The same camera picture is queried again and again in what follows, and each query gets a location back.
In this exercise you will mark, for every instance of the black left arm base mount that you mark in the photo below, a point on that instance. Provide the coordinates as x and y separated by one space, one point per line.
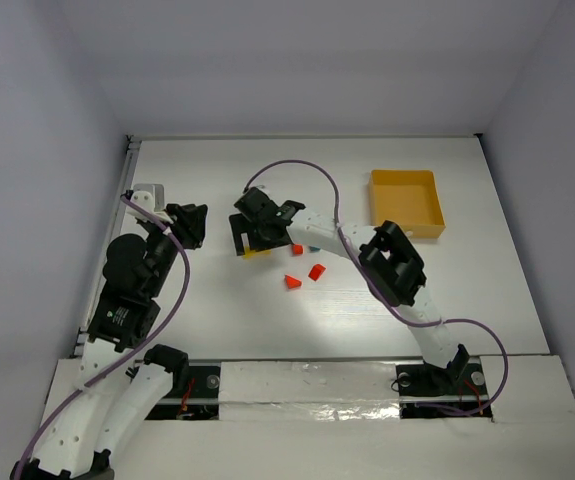
203 379

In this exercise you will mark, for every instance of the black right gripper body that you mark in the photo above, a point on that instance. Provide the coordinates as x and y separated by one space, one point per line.
246 229

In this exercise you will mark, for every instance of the red triangle block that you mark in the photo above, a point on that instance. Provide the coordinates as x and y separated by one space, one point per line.
292 282

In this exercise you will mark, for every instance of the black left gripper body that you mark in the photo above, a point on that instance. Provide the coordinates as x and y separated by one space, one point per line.
181 223

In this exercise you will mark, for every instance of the yellow arch block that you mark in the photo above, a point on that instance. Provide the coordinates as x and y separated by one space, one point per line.
249 253

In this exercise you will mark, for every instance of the yellow plastic tray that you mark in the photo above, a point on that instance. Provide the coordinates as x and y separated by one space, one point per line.
408 198

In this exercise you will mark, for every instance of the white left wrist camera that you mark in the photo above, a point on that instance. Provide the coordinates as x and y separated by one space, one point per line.
148 197

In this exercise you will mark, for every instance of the white foam base board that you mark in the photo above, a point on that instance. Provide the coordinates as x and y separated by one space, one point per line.
341 420

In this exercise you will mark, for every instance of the red wedge block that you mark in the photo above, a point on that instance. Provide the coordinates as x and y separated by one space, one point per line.
316 272

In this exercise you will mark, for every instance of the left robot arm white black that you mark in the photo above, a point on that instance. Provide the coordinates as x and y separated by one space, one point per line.
122 373

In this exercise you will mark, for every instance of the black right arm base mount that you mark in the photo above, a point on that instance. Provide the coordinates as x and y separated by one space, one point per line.
423 381

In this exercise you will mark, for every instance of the aluminium rail left edge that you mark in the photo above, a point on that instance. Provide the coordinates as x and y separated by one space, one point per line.
116 212

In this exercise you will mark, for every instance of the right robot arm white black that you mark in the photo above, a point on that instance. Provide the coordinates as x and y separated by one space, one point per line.
385 257

